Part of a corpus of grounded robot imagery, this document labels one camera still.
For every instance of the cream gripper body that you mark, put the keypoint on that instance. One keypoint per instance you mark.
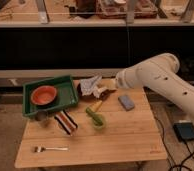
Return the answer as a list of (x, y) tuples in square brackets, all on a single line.
[(111, 84)]

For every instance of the white dish brush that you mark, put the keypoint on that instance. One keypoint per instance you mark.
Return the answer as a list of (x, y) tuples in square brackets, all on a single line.
[(98, 91)]

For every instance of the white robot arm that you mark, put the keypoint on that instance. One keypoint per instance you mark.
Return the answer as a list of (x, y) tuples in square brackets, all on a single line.
[(159, 73)]

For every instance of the dark brown bowl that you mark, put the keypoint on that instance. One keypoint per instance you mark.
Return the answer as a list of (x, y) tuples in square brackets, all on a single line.
[(85, 97)]

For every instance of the red bowl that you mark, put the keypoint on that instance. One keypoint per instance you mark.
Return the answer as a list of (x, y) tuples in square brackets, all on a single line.
[(43, 95)]

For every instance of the brown chocolate bar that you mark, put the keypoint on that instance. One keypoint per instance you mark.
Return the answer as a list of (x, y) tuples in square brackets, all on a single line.
[(105, 94)]

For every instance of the crumpled white paper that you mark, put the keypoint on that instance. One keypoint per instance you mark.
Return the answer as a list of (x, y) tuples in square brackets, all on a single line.
[(88, 85)]

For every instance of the blue sponge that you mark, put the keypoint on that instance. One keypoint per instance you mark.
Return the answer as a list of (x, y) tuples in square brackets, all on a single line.
[(126, 102)]

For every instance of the yellow wooden stick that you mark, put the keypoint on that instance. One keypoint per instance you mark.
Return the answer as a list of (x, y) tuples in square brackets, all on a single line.
[(94, 107)]

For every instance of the green plastic tray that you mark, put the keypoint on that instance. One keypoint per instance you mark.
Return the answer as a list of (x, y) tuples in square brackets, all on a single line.
[(67, 95)]

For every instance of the striped folded cloth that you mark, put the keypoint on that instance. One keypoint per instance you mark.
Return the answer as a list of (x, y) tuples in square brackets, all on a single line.
[(66, 122)]

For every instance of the black foot pedal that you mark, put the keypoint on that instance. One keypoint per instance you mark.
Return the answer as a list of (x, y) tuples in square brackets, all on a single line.
[(184, 131)]

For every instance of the silver fork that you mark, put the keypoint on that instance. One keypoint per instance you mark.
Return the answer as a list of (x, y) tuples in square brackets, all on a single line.
[(39, 149)]

